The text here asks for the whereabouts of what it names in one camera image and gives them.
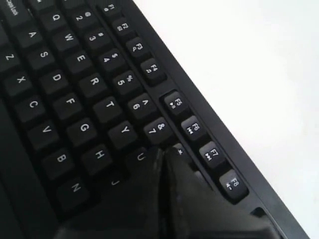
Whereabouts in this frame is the black Acer keyboard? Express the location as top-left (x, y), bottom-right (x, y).
top-left (0, 0), bottom-right (307, 239)

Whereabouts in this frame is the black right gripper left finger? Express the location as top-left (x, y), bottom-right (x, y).
top-left (54, 147), bottom-right (164, 239)

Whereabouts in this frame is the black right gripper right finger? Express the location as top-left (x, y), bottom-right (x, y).
top-left (163, 147), bottom-right (281, 239)

